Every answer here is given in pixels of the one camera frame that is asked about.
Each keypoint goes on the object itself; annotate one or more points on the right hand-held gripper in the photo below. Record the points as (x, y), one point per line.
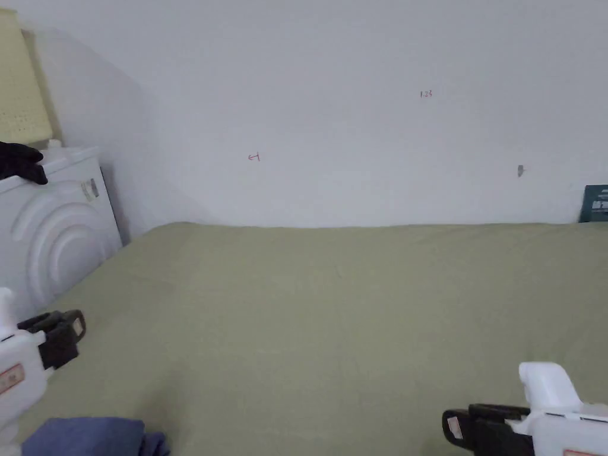
(565, 422)

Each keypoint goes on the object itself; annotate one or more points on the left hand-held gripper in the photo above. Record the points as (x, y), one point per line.
(19, 365)

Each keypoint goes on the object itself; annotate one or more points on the white washing machine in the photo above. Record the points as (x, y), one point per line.
(57, 237)

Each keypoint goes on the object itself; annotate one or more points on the blue garment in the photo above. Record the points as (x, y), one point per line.
(85, 437)

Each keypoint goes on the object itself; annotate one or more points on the bed with pale green sheet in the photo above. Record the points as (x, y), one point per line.
(304, 332)

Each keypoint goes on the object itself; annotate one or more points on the pale yellow perforated foam panel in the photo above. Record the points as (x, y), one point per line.
(19, 85)

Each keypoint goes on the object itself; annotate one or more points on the dark green box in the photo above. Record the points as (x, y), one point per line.
(596, 204)

